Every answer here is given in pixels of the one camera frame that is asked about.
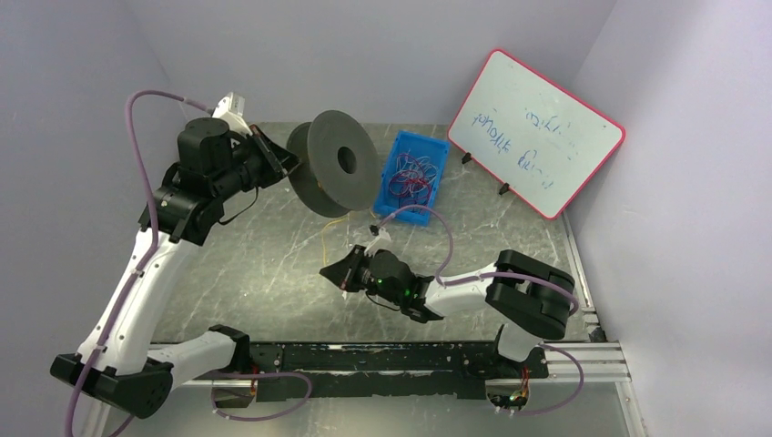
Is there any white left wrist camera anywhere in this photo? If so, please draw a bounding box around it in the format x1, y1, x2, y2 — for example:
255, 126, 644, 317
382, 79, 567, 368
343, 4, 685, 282
212, 92, 252, 137

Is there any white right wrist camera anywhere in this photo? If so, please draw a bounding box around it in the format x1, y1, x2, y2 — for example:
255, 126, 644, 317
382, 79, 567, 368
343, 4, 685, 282
364, 225, 392, 256

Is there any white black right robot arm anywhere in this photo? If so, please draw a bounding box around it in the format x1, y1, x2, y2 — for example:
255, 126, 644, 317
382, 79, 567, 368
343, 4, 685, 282
320, 246, 579, 362

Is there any blue plastic bin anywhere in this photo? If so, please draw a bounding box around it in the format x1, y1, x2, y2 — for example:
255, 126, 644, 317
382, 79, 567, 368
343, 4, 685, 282
372, 130, 450, 227

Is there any grey perforated cable spool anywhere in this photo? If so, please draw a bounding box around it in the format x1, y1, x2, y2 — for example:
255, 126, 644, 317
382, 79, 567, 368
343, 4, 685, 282
286, 109, 381, 219

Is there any white board red frame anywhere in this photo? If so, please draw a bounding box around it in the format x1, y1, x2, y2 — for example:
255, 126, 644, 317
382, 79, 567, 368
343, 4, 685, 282
448, 49, 625, 219

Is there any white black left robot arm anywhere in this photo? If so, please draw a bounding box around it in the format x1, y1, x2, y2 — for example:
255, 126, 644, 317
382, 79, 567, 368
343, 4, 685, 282
50, 117, 300, 419

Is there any red cable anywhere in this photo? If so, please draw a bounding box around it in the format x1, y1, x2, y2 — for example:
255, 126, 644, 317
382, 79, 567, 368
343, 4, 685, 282
387, 153, 439, 207

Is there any yellow cable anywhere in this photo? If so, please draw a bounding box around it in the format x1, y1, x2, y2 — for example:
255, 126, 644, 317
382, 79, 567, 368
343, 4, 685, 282
320, 212, 352, 285

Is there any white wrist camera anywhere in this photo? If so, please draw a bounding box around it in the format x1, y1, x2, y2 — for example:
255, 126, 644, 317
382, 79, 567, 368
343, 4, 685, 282
364, 225, 392, 256
212, 92, 252, 137

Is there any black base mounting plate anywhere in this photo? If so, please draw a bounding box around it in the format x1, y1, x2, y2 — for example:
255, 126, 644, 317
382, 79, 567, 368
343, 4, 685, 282
213, 340, 549, 408

